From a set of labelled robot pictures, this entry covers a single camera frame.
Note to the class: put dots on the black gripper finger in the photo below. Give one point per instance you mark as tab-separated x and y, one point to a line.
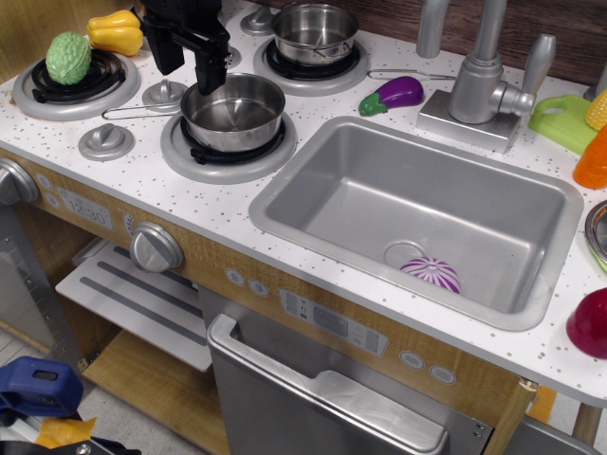
210	67
167	53

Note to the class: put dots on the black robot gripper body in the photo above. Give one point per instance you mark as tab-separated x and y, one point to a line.
193	23

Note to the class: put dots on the steel saucepan with wire handle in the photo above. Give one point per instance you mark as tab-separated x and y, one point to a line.
243	114

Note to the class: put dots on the left rear stove burner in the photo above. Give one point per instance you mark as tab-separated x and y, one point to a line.
110	81

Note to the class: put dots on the stove burner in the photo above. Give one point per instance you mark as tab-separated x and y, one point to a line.
110	81
176	151
311	81

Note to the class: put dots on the right rear stove burner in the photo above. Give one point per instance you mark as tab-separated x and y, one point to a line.
311	81

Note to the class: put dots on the front stove burner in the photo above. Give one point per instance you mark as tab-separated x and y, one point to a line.
176	151

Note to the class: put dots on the silver countertop knob hidden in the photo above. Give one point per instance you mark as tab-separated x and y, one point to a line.
234	57

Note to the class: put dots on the silver countertop knob middle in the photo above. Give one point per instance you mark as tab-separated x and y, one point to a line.
164	96

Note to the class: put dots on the silver countertop knob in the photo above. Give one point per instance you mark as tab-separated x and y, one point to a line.
107	142
164	96
258	23

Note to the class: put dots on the yellow toy bell pepper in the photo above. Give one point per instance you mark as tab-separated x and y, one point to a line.
118	32

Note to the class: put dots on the silver countertop knob rear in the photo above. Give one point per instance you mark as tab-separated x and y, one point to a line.
258	23

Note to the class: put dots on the green bumpy toy vegetable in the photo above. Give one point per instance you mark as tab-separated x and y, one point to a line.
68	58

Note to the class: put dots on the steel pot on rear burner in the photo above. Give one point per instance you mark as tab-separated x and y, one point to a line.
314	34

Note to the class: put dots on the silver countertop knob front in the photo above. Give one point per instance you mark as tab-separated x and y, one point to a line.
107	142

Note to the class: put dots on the silver oven dial centre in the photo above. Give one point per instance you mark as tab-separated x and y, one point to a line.
153	249

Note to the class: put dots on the silver oven dial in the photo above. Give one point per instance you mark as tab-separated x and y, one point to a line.
153	249
16	184

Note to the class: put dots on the purple toy eggplant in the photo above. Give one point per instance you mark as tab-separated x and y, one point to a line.
399	92

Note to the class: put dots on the silver oven dial left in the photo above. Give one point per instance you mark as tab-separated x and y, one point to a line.
16	184

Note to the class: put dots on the white oven rack shelf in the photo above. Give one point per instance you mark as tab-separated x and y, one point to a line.
161	309

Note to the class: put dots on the silver toy faucet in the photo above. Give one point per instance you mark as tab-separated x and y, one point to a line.
482	109

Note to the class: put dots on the purple striped toy onion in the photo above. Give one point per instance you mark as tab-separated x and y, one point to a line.
434	271

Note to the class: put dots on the grey plastic sink basin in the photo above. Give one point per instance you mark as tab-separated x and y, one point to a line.
374	198

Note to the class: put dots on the silver dishwasher door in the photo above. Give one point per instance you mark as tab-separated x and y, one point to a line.
282	393

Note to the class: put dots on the blue clamp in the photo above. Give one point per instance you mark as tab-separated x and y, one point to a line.
39	387

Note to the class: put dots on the green toy cutting board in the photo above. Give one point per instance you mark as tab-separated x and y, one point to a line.
562	120

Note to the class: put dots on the yellow toy corn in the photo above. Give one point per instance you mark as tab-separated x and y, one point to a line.
596	114

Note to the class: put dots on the orange toy carrot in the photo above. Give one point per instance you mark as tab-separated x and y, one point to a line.
590	171

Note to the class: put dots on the yellow tape piece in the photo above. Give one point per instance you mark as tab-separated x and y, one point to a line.
56	432

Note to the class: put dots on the steel bowl at right edge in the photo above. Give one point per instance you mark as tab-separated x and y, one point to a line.
596	233

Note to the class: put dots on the red toy fruit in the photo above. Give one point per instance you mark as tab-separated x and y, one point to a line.
586	326

